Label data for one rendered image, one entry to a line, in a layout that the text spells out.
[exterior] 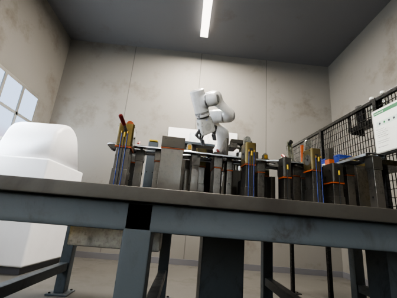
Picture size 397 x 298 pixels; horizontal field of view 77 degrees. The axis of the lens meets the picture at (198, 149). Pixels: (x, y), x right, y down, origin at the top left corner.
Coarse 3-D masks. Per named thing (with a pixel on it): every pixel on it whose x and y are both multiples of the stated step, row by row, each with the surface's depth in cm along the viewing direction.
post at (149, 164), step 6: (150, 144) 179; (156, 144) 179; (150, 150) 177; (150, 156) 176; (150, 162) 175; (150, 168) 174; (144, 174) 172; (150, 174) 173; (144, 180) 171; (150, 180) 172; (144, 186) 170; (150, 186) 171
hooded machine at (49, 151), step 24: (0, 144) 273; (24, 144) 274; (48, 144) 275; (72, 144) 315; (0, 168) 259; (24, 168) 259; (48, 168) 262; (72, 168) 320; (0, 240) 240; (24, 240) 240; (48, 240) 273; (0, 264) 234; (24, 264) 236; (48, 264) 284
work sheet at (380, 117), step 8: (392, 104) 160; (376, 112) 172; (384, 112) 165; (392, 112) 159; (376, 120) 171; (384, 120) 165; (392, 120) 158; (376, 128) 170; (384, 128) 164; (392, 128) 158; (376, 136) 169; (384, 136) 163; (392, 136) 157; (376, 144) 169; (384, 144) 163; (392, 144) 156; (376, 152) 168; (384, 152) 162
